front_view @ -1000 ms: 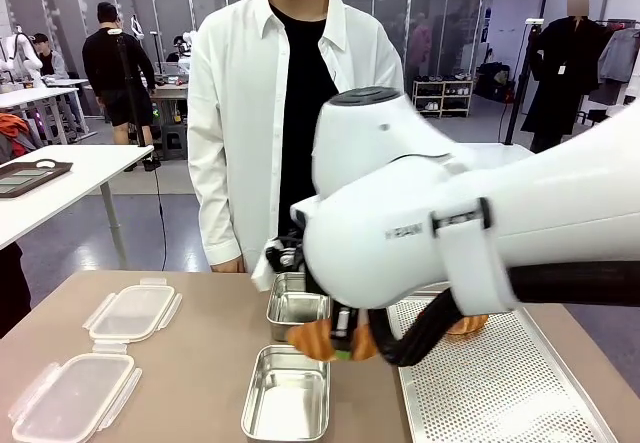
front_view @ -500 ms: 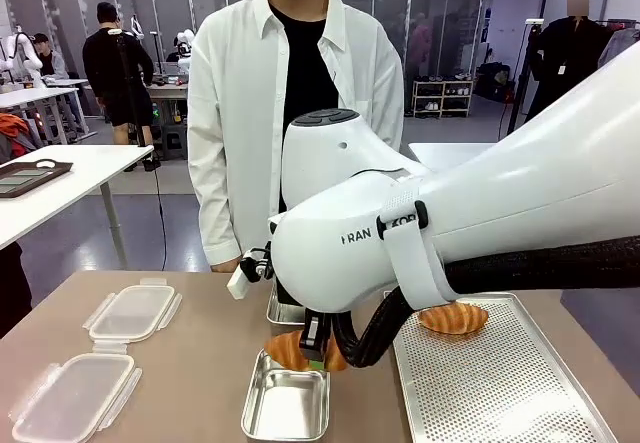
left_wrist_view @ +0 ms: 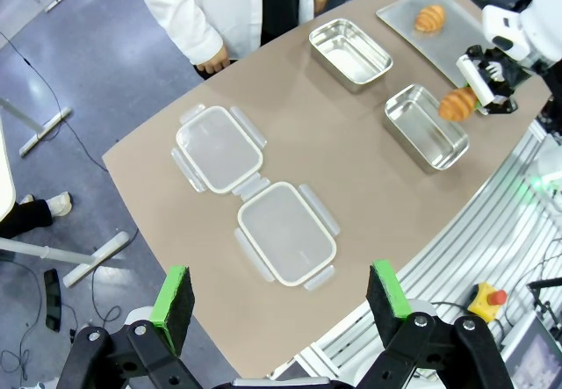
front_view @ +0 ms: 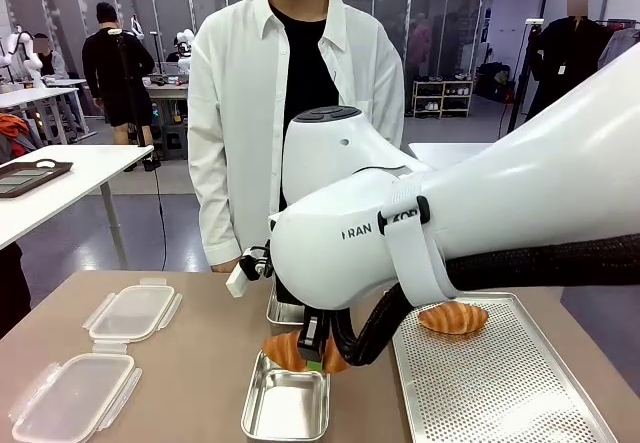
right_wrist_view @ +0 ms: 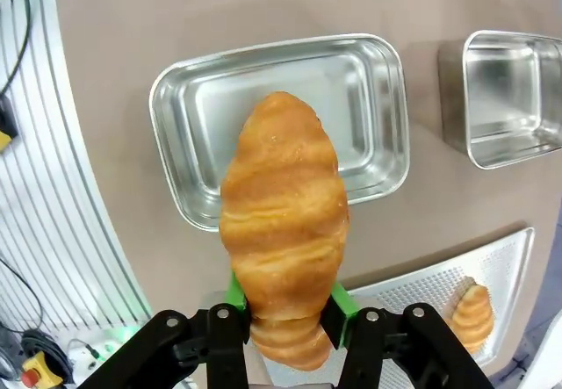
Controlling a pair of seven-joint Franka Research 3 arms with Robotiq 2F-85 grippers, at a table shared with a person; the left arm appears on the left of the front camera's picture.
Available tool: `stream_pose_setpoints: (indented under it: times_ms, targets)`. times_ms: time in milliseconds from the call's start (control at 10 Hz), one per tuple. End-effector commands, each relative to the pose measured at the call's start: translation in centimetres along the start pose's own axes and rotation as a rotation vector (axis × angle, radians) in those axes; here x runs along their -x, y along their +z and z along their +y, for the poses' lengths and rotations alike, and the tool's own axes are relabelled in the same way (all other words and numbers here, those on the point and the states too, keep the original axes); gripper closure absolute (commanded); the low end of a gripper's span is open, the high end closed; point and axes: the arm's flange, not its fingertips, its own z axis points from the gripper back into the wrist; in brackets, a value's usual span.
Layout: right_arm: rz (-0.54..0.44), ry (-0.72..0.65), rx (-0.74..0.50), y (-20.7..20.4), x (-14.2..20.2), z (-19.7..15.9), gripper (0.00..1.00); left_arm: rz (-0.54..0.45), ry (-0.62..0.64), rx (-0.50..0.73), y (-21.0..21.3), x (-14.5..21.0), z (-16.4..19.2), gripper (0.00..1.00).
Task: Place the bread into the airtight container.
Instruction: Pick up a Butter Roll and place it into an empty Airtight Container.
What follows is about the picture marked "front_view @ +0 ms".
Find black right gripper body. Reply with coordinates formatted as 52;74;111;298
276;278;321;315

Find golden brown croissant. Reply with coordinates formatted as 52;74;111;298
261;331;352;375
418;301;490;336

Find clear plastic clip lid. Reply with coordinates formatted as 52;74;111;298
10;352;144;443
81;278;183;346

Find person's right forearm white sleeve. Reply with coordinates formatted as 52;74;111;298
186;152;242;269

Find rectangular steel container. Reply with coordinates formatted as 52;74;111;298
240;349;332;443
265;282;307;326

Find perforated steel baking tray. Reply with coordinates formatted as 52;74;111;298
390;290;622;443

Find person in white shirt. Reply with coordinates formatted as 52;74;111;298
186;0;406;275

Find grey stool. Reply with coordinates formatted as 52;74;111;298
160;121;185;162

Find white side table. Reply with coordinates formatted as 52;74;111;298
0;143;156;270

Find wooden shoe rack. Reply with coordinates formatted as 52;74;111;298
411;78;476;119

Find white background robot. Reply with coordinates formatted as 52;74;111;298
171;27;197;73

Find black garment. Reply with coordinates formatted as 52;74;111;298
0;241;33;340

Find person in black shorts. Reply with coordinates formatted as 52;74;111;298
81;1;157;172

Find brown serving tray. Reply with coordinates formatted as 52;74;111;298
0;158;75;200

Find white background desk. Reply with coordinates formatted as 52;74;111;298
0;86;85;145

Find orange jacket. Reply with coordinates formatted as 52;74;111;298
0;112;40;158

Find seated person grey top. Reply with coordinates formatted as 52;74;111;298
31;32;70;80

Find person in black coat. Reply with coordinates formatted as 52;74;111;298
528;0;622;120

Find hanging grey clothes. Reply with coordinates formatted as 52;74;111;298
596;19;640;70

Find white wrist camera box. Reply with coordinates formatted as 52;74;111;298
225;261;250;299

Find white velcro strap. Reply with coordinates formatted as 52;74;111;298
378;195;454;308

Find black braided cable sleeve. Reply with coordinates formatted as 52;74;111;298
327;232;640;367

